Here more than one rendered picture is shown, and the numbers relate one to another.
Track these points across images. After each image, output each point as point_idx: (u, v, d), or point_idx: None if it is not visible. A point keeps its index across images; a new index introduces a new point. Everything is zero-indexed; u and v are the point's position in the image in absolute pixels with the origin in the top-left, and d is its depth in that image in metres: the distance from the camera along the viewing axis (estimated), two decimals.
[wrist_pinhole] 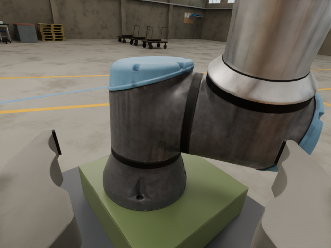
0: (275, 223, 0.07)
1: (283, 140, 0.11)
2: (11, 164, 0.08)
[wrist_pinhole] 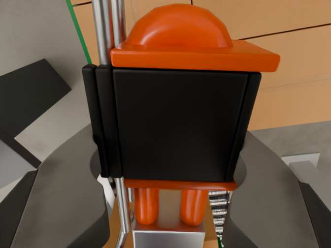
0: (242, 212, 0.07)
1: None
2: (60, 150, 0.09)
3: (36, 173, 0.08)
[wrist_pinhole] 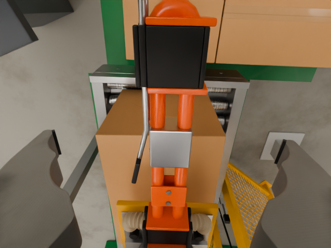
0: (275, 223, 0.07)
1: (283, 140, 0.11)
2: (11, 164, 0.08)
3: None
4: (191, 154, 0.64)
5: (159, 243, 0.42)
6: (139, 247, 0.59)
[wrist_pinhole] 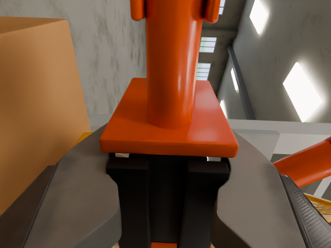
0: (228, 209, 0.07)
1: None
2: (78, 147, 0.10)
3: (55, 168, 0.08)
4: (40, 107, 0.20)
5: None
6: None
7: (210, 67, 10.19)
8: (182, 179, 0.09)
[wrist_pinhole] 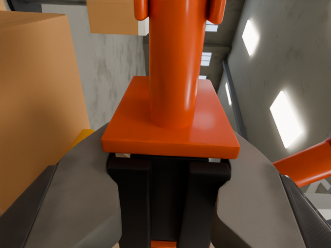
0: (228, 209, 0.07)
1: None
2: (79, 147, 0.10)
3: (55, 168, 0.08)
4: (40, 103, 0.20)
5: None
6: None
7: (206, 78, 10.54)
8: (183, 179, 0.09)
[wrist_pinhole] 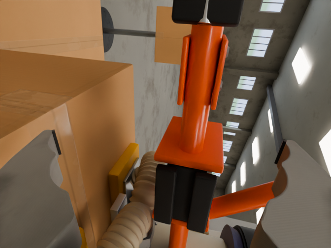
0: (275, 223, 0.07)
1: (283, 140, 0.11)
2: (11, 164, 0.08)
3: None
4: (111, 124, 0.30)
5: None
6: None
7: (247, 103, 10.25)
8: (193, 181, 0.17)
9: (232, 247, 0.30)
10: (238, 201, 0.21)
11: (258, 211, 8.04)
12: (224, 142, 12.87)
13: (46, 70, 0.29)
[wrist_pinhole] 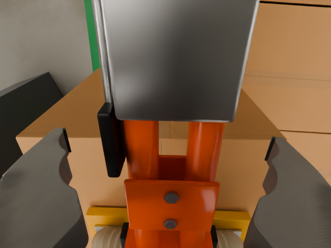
0: (267, 220, 0.07)
1: (273, 137, 0.11)
2: (23, 160, 0.09)
3: None
4: None
5: None
6: None
7: None
8: None
9: None
10: None
11: None
12: None
13: None
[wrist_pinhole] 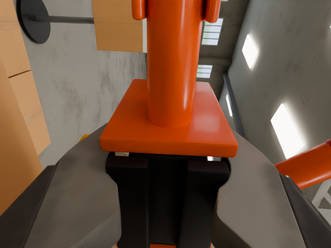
0: (228, 209, 0.07)
1: None
2: (78, 146, 0.10)
3: (55, 168, 0.08)
4: None
5: None
6: None
7: None
8: (182, 179, 0.09)
9: None
10: None
11: None
12: None
13: None
